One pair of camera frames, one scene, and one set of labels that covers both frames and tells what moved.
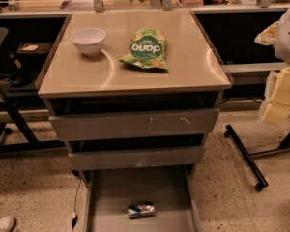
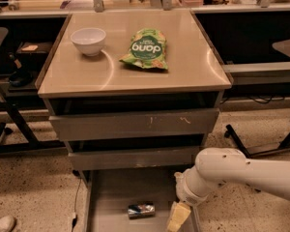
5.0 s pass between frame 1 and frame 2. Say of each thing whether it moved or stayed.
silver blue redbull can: stayed
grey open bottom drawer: stayed
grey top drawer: stayed
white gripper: moved
